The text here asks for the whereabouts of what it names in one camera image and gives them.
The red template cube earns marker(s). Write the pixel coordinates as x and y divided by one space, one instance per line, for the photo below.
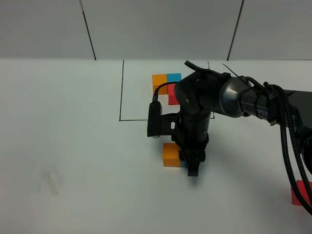
171 95

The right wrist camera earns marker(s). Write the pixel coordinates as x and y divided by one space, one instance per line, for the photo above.
159 124

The black zip tie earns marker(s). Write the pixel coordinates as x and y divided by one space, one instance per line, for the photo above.
209 71

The orange template cube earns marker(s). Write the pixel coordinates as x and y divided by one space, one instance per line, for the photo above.
157 80

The blue template cube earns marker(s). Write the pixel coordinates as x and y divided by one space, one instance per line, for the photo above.
174 77

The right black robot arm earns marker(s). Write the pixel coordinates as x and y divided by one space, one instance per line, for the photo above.
202 93

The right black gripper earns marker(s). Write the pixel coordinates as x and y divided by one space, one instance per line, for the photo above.
193 133

